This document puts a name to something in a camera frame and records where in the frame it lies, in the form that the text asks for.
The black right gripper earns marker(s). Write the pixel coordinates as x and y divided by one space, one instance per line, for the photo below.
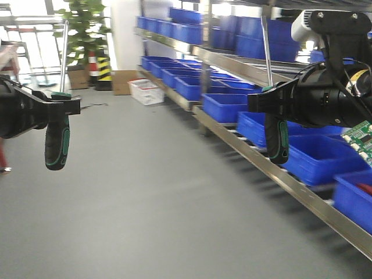
318 97

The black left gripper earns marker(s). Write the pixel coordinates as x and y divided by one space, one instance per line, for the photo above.
24 109

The green black screwdriver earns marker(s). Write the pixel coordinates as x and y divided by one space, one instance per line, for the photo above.
276 130
58 131

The black yellow traffic cone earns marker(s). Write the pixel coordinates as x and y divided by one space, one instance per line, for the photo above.
104 79

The red white traffic cone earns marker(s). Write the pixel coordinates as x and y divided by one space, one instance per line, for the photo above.
93 69

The brown cardboard box on floor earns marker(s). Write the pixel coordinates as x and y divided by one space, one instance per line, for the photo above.
120 79

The green circuit board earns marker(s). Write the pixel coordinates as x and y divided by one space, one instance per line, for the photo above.
359 138

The potted green plant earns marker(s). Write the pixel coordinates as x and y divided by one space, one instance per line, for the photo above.
87 32

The white plastic basket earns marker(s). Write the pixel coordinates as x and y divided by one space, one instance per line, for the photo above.
146 92

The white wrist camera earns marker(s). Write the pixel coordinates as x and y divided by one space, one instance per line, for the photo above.
301 30

